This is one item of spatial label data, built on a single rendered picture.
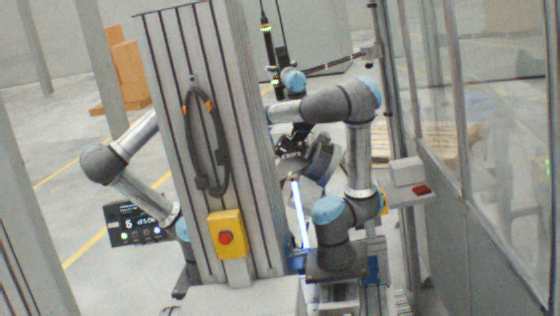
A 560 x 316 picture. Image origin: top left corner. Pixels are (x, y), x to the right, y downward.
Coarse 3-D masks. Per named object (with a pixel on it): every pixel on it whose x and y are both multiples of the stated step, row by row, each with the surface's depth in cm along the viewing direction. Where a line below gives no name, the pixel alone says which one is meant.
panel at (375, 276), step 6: (372, 258) 250; (378, 258) 250; (372, 264) 252; (378, 264) 251; (300, 270) 251; (372, 270) 253; (378, 270) 253; (372, 276) 254; (378, 276) 253; (366, 282) 255; (372, 282) 255; (378, 282) 255
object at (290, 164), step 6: (294, 156) 268; (300, 156) 266; (282, 162) 264; (288, 162) 261; (294, 162) 259; (300, 162) 256; (306, 162) 253; (312, 162) 247; (276, 168) 261; (282, 168) 257; (288, 168) 254; (294, 168) 251; (300, 168) 248; (282, 174) 252
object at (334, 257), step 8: (344, 240) 194; (320, 248) 196; (328, 248) 193; (336, 248) 193; (344, 248) 194; (352, 248) 197; (320, 256) 197; (328, 256) 194; (336, 256) 193; (344, 256) 194; (352, 256) 196; (320, 264) 197; (328, 264) 194; (336, 264) 193; (344, 264) 194; (352, 264) 196
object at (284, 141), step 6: (282, 138) 278; (288, 138) 276; (276, 144) 284; (282, 144) 273; (288, 144) 274; (294, 144) 275; (306, 144) 277; (276, 150) 275; (282, 150) 274; (288, 150) 274; (294, 150) 275; (300, 150) 277; (276, 156) 279
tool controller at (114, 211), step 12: (108, 204) 236; (120, 204) 235; (132, 204) 234; (108, 216) 234; (120, 216) 235; (132, 216) 235; (144, 216) 235; (108, 228) 236; (120, 228) 236; (144, 228) 235; (120, 240) 236; (132, 240) 236; (144, 240) 236; (156, 240) 236
